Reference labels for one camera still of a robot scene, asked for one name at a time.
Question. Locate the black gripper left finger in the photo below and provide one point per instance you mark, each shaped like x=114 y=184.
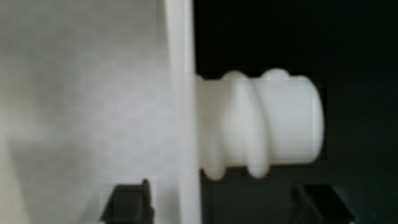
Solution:
x=129 y=209

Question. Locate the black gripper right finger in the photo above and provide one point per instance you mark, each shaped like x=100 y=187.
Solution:
x=326 y=205

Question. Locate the white cabinet body box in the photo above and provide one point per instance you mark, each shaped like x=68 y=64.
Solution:
x=116 y=120

